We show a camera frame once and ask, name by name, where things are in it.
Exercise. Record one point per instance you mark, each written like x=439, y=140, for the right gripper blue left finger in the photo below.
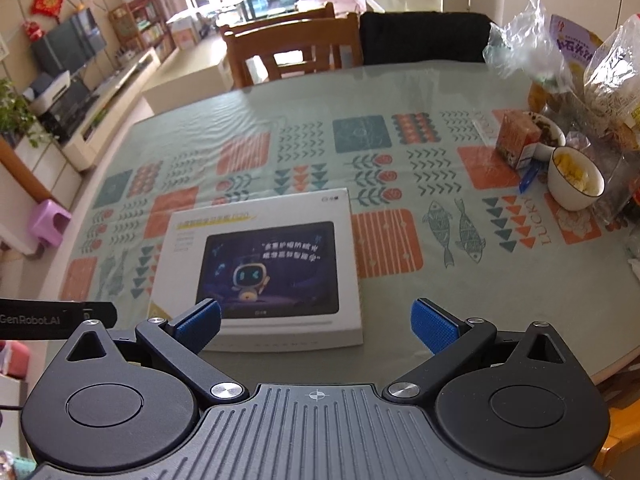
x=175, y=345

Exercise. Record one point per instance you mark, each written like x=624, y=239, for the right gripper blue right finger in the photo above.
x=456, y=346

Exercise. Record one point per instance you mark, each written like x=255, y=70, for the white tablet box lid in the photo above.
x=282, y=269

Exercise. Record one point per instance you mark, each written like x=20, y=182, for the pink storage box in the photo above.
x=14, y=359

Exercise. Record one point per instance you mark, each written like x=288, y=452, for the purple plastic stool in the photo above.
x=48, y=222

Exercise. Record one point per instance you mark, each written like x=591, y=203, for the patterned tablecloth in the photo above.
x=437, y=214

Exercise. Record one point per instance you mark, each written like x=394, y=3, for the blue wrapper piece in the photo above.
x=529, y=175

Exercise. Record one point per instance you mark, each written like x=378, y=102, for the white tv cabinet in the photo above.
x=112, y=103

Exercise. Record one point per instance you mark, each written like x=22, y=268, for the white bowl yellow contents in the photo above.
x=574, y=180

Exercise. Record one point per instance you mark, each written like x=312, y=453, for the green potted plant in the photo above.
x=17, y=121

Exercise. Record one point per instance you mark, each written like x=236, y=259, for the white printer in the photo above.
x=45, y=90

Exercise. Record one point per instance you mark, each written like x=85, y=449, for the brown snack carton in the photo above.
x=517, y=139

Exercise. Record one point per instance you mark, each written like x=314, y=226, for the white bowl dark contents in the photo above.
x=551, y=137

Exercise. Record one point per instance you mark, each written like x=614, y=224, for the orange fruit bag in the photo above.
x=537, y=98

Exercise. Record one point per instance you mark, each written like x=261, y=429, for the white coffee table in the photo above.
x=189, y=76

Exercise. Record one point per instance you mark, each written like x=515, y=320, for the black television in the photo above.
x=70, y=46

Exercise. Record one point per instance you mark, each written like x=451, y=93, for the bag of nuts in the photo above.
x=606, y=105

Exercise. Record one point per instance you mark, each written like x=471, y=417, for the clear plastic bag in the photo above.
x=526, y=44

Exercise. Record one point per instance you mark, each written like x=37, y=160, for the near wooden chair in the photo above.
x=308, y=46

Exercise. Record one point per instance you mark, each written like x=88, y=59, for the wooden chair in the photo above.
x=326, y=11
x=308, y=46

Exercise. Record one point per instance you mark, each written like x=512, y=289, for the wooden bookshelf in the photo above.
x=141, y=25

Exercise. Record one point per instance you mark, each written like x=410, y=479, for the purple snack package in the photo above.
x=576, y=43

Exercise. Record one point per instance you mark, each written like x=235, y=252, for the red chinese knot decoration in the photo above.
x=48, y=8

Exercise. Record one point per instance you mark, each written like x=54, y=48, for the far wooden chair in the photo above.
x=326, y=11

